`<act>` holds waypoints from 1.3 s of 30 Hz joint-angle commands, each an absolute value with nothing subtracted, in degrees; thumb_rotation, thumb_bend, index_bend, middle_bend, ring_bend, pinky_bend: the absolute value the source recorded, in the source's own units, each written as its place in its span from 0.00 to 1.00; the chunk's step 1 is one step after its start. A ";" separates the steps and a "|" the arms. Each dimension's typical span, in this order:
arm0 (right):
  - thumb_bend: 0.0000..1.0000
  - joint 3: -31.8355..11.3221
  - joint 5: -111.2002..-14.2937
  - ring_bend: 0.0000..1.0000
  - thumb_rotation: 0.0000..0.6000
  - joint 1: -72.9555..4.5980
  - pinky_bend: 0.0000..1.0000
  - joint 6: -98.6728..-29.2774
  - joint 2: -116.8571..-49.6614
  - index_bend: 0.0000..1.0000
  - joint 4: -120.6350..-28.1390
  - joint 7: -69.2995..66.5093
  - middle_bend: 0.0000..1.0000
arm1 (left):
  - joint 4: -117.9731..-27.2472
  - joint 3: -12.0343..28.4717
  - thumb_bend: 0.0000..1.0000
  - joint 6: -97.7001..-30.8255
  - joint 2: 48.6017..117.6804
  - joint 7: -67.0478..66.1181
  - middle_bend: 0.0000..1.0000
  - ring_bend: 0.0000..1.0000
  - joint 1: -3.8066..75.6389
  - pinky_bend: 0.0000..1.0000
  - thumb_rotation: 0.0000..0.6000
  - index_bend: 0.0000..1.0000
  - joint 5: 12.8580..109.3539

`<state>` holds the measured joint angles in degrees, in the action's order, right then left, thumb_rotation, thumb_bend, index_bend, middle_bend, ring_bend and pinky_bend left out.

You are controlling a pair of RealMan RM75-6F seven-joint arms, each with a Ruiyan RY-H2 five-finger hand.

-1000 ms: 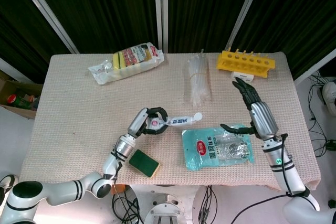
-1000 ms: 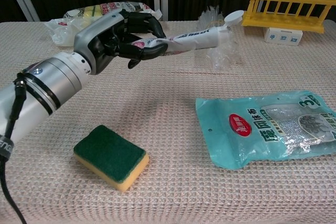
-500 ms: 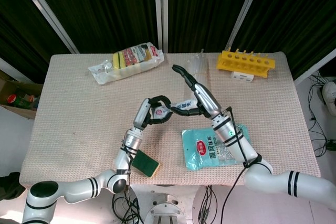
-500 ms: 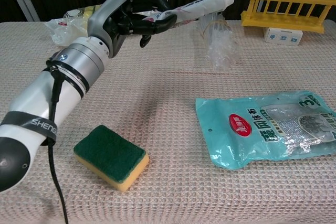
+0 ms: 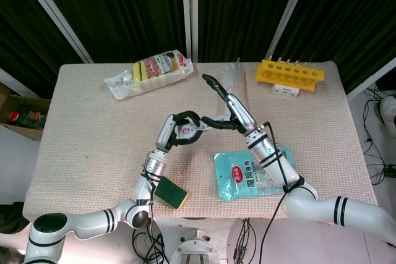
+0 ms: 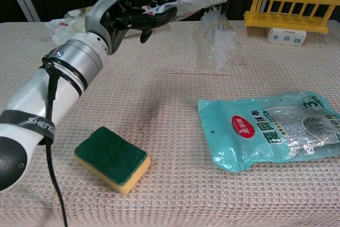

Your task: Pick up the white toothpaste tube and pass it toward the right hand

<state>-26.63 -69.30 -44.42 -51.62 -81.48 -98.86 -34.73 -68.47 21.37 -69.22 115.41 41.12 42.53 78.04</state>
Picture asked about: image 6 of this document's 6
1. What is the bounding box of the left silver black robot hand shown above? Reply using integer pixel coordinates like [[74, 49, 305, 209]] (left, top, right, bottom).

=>
[[84, 0, 178, 56]]

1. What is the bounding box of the green yellow scouring sponge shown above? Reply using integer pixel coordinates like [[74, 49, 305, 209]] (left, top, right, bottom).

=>
[[74, 126, 152, 195]]

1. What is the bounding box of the plastic-wrapped sponge multipack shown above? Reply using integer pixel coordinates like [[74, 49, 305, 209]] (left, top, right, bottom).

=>
[[44, 5, 94, 46]]

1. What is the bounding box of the teal scrubber cloth package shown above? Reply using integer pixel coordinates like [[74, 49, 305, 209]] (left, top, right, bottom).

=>
[[197, 91, 340, 173]]

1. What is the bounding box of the tan rubber band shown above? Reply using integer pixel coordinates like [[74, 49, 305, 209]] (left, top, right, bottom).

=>
[[203, 19, 235, 39]]

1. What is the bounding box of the clear plastic tube bundle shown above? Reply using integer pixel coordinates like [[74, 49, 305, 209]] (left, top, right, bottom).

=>
[[200, 4, 243, 71]]

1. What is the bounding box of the beige waffle-weave tablecloth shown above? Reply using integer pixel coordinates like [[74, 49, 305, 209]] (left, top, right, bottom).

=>
[[0, 19, 340, 227]]

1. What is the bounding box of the small white cardboard box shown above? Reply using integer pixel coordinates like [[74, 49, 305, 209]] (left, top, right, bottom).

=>
[[266, 27, 307, 45]]

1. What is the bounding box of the yellow test tube rack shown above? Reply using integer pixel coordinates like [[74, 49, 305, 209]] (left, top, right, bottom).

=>
[[243, 0, 336, 35]]

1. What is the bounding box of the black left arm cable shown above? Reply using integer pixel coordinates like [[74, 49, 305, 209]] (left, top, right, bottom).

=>
[[41, 56, 70, 227]]

